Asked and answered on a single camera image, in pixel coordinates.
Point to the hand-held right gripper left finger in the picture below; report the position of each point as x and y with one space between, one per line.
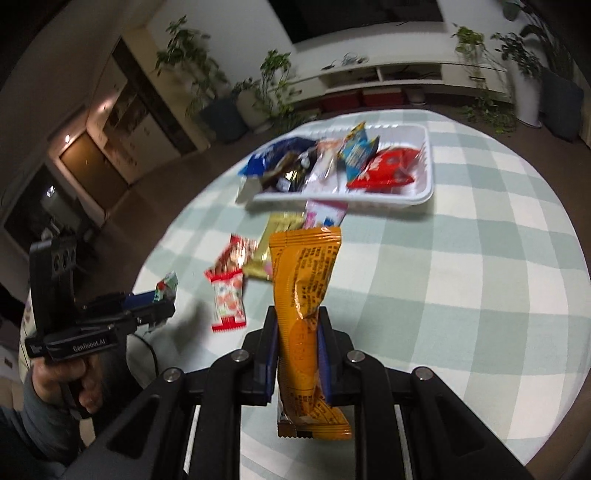
265 378

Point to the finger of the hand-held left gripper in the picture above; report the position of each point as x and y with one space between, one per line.
138 300
157 311

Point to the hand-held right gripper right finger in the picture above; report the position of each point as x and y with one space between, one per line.
325 369

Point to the green snack packet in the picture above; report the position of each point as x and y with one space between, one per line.
167 284

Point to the long orange snack packet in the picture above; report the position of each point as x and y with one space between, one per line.
300 286

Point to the dark blue snack packet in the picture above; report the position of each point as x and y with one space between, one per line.
268 159

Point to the black and white snack packet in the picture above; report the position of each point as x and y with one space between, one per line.
291 177

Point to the white plastic tray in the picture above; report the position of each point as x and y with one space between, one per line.
401 194

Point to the clear pink-edged snack packet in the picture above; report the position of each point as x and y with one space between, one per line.
323 170

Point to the large red snack packet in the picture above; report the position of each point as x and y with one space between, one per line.
388 168

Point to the light blue snack packet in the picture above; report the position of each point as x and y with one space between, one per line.
358 154

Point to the person's left forearm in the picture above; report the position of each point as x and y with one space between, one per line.
27 438

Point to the person's left hand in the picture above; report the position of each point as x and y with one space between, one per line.
90 387

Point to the white and red snack packet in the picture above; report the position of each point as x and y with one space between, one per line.
226 300

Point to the small red snack packet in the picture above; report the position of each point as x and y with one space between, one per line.
233 256

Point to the brown wooden door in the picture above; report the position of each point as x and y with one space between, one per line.
92 170

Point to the gold snack packet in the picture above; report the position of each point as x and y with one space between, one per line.
281 224

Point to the pink snack packet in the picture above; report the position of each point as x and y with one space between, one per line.
325 214

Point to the dark round plant pot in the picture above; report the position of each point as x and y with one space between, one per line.
224 120

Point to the round white plant pot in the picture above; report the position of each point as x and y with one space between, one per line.
253 110

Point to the leafy tall houseplant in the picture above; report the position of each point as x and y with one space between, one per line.
184 55

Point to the red storage box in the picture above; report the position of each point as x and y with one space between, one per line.
341 101
382 97

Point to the climbing pothos plant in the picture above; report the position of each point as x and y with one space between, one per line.
277 69

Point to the small white bowl pot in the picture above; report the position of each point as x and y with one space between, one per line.
416 95

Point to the white television cabinet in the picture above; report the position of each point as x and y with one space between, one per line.
461 76

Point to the tall white planter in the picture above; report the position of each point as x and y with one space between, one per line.
527 101

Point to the dark grey square planter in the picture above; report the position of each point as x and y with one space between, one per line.
563 106

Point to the trailing vine plant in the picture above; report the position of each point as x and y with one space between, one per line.
471 41

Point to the small-leaf bushy plant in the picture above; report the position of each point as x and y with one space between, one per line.
519 50

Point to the tall large-leaf plant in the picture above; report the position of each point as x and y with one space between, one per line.
545 27

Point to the white wall cabinet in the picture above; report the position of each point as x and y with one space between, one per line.
138 110

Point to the wall-mounted black television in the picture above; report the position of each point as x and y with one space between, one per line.
360 18

